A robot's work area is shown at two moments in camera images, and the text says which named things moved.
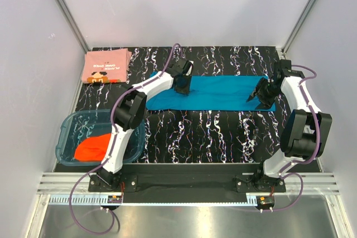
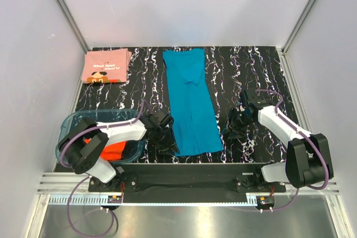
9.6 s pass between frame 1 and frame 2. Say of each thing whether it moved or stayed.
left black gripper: moved
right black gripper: moved
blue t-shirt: moved
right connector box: stayed
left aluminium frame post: stayed
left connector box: stayed
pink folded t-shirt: stayed
